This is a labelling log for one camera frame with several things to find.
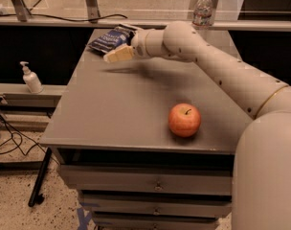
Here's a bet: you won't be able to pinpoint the black cable on ledge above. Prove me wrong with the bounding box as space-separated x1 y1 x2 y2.
0 12 128 23

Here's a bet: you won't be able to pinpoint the top drawer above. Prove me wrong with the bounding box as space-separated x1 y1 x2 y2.
58 165 232 196

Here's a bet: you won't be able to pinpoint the black floor cables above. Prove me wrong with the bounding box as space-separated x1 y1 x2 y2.
0 94 49 156

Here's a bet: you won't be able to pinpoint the drawer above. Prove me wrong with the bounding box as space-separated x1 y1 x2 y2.
58 165 232 196
93 213 218 230
78 194 231 218

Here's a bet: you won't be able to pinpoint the middle drawer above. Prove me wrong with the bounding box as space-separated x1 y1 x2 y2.
78 194 231 218

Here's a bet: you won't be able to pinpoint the blue tape on floor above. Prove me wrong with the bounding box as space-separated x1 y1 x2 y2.
77 205 98 230

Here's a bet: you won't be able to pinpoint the grey drawer cabinet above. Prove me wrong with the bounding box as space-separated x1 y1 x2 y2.
39 28 254 230

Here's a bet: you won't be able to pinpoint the clear plastic water bottle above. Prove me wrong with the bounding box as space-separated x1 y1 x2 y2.
192 0 213 28

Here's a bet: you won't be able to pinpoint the blue chip bag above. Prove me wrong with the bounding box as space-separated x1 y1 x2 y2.
88 24 137 54

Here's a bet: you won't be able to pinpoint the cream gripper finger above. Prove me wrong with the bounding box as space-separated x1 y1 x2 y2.
103 45 134 63

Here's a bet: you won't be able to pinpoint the red apple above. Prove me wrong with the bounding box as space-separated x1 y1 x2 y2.
168 103 201 138

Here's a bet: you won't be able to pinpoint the bottom drawer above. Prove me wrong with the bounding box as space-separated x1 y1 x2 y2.
93 213 218 230

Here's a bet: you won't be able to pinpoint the white pump dispenser bottle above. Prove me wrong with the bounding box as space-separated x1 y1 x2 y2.
20 61 43 94

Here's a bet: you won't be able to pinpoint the metal frame post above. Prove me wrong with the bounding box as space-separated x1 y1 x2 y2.
11 0 31 22
85 0 101 23

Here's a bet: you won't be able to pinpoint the metal frame post middle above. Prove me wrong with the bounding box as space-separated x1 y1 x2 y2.
85 0 101 23

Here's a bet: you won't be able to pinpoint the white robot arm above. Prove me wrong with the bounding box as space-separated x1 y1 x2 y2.
104 21 291 230

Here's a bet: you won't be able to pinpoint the black stand leg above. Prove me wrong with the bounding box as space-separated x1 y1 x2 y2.
28 148 52 207

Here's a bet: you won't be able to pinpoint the metal frame post left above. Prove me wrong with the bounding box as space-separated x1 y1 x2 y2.
11 0 31 22

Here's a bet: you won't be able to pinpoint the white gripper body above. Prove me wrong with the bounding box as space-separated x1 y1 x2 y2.
131 29 168 58

